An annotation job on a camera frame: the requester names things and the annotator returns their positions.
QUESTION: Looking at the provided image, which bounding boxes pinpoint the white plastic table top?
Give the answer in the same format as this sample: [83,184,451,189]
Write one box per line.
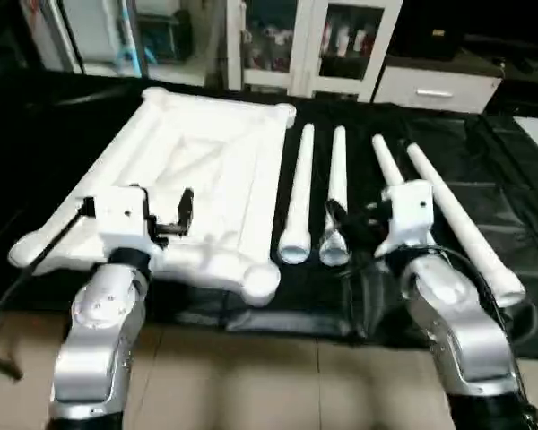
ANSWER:
[7,87,299,307]

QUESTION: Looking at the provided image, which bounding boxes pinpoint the white plastic table leg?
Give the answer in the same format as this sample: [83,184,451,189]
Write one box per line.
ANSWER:
[319,125,352,268]
[276,124,317,266]
[405,142,527,308]
[371,134,410,194]

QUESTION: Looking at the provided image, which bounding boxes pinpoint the black table mat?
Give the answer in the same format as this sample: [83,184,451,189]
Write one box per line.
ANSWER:
[0,70,538,361]

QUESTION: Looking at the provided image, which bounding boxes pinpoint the white drawer unit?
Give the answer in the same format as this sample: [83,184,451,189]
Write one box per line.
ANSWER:
[374,54,504,116]

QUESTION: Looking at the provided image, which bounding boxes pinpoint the white glass door cabinet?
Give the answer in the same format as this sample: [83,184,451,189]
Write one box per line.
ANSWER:
[226,0,403,101]

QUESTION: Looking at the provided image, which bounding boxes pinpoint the black metal workbench leg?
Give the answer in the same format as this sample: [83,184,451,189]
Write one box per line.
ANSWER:
[0,344,24,383]

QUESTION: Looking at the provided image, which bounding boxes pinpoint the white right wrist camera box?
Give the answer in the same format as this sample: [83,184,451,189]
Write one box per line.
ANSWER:
[377,180,435,258]

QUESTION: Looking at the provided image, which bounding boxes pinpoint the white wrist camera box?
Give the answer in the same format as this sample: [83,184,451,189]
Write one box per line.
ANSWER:
[377,180,435,258]
[85,185,159,262]

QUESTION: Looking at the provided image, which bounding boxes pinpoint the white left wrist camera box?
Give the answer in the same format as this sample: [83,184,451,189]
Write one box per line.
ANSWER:
[85,185,159,262]

